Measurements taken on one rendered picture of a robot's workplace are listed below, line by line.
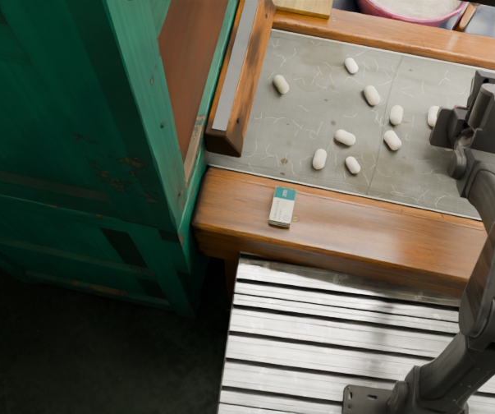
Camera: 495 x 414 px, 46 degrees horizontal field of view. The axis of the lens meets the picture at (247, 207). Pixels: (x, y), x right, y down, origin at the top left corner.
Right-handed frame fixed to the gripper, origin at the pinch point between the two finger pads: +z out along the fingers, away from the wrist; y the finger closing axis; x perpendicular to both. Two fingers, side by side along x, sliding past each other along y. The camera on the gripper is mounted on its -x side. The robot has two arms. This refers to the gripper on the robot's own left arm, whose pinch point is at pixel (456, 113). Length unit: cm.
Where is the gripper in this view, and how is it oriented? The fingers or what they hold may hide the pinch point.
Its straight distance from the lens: 110.3
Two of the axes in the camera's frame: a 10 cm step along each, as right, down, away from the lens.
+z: 1.3, -4.8, 8.7
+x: -1.4, 8.6, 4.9
